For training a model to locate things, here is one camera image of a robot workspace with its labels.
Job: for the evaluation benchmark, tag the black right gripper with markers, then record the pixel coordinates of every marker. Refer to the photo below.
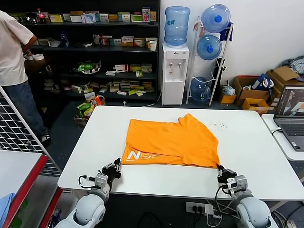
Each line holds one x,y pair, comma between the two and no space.
228,179

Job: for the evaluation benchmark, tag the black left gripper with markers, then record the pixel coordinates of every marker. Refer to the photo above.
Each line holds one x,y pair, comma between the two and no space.
110,174

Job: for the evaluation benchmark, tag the orange t-shirt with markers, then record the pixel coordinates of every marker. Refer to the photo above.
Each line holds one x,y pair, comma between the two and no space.
171,142

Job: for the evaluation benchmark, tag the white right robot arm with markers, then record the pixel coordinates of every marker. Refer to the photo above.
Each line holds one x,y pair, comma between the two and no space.
254,211

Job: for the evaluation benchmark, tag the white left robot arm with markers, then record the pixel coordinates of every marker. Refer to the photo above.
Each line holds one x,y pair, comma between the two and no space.
90,209

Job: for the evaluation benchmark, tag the pile of grey clothes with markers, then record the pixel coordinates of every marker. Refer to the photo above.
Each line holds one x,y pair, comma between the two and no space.
297,64

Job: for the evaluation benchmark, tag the large white table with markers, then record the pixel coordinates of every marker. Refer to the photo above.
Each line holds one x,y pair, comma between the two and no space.
261,147

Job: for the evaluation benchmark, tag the white power strip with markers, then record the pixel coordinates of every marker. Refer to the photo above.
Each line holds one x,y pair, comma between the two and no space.
193,208

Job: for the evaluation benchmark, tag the small white side table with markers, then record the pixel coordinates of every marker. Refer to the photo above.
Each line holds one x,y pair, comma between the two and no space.
282,148

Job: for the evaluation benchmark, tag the cardboard box of snacks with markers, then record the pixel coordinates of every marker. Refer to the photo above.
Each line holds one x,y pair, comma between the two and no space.
83,110

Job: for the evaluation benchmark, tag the open yellow cardboard box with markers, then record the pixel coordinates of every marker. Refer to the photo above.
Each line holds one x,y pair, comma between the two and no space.
247,105

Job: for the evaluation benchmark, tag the small yellow cardboard box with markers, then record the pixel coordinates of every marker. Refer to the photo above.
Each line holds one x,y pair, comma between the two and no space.
226,99

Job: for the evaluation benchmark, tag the grey laptop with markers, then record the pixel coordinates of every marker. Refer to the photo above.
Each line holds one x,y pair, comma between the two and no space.
292,128

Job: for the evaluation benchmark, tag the tied clear plastic bag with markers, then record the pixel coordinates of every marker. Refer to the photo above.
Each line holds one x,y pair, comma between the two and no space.
228,90

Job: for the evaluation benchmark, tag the open brown cardboard box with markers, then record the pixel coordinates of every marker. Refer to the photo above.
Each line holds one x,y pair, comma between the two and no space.
237,85

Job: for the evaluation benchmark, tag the green sachet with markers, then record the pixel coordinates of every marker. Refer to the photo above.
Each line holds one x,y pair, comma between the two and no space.
139,74

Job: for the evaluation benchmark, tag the white water dispenser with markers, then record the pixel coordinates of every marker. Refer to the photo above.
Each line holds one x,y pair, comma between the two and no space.
174,90

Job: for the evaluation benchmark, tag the white jug rack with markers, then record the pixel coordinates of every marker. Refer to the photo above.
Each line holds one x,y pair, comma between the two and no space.
216,79

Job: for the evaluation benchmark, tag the white red medicine box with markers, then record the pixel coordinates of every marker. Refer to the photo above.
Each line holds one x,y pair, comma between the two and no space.
121,68

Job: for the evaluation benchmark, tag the yellow green carton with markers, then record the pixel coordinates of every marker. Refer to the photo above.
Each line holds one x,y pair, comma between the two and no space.
135,69

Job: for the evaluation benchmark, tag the white green carton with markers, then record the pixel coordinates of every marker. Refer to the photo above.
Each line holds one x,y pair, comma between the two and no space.
146,68

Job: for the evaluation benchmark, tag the red edged white cart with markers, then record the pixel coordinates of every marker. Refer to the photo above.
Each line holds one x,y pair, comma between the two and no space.
16,171

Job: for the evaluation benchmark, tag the bowl of green packets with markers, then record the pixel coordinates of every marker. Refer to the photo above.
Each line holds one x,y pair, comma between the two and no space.
86,67

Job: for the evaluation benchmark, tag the black folded tripod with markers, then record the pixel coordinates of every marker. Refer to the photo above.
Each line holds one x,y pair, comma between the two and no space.
223,66

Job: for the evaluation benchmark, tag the large brown cardboard box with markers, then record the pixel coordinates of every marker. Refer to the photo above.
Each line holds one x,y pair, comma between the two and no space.
282,73

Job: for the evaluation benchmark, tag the black shelving unit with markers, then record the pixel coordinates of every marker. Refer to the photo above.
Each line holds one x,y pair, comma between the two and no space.
104,49

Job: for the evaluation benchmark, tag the light blue cloth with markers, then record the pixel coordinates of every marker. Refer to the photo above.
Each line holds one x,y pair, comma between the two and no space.
6,206

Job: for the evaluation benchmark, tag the white paper cup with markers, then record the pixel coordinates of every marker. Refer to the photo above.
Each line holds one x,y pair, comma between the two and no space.
153,46

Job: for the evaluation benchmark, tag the yellow white medicine box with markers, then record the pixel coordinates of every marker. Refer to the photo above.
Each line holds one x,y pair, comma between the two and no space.
127,41

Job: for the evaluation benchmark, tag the orange white medicine box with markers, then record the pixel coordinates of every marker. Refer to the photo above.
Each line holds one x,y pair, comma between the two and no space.
139,42

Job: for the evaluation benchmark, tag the small flat white box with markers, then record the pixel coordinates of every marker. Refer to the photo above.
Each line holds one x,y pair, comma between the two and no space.
88,44

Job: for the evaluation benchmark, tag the orange blue medicine box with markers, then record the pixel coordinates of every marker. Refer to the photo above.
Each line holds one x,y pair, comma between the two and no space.
105,40

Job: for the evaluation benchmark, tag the dark brown desk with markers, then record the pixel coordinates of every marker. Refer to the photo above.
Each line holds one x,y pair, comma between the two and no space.
40,65

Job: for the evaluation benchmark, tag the white orange striped box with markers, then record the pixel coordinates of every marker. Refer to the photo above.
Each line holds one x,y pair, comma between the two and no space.
147,41

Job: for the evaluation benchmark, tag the white pink medicine box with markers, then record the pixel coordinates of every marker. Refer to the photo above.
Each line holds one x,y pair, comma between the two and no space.
96,40

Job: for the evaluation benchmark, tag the blue plastic bottle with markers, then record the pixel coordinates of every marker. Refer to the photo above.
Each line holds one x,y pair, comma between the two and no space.
64,40

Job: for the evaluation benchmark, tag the open white carton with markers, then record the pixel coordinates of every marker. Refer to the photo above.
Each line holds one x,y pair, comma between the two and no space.
54,43

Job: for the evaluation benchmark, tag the green white medicine box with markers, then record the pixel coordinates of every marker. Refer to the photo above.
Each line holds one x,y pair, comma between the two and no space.
124,17

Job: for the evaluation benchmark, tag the white box green print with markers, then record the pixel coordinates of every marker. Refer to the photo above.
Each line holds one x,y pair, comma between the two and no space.
104,18

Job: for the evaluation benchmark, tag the labelled blue water jug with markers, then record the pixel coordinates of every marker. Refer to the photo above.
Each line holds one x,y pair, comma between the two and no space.
177,28

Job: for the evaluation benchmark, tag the light blue medicine box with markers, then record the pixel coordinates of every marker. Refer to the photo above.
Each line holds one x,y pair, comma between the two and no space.
89,18

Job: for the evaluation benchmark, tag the person in white t-shirt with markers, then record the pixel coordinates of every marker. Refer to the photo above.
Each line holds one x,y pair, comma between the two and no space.
12,59

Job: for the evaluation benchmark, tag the orange yellow box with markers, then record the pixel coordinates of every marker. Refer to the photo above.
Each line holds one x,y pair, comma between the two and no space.
153,16

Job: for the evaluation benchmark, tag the tall pink box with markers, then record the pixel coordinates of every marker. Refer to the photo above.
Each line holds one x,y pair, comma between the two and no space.
146,14

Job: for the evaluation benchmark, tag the flat orange box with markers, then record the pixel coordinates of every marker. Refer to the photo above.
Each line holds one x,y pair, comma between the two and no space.
76,13

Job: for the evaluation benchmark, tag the yellow green medicine box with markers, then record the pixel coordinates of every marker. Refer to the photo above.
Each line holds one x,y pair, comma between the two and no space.
56,18

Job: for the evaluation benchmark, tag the cola bottle red label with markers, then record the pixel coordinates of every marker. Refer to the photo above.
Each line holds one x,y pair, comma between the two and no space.
41,17

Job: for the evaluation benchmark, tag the glossy black helmet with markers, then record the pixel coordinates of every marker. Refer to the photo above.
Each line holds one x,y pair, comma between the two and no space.
32,17

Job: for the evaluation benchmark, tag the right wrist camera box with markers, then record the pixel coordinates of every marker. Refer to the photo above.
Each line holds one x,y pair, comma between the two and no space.
241,182

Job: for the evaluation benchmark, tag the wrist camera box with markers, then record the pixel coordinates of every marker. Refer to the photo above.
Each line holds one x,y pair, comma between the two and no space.
241,182
101,180

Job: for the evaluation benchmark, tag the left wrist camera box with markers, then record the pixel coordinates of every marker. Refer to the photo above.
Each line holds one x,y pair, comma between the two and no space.
101,180

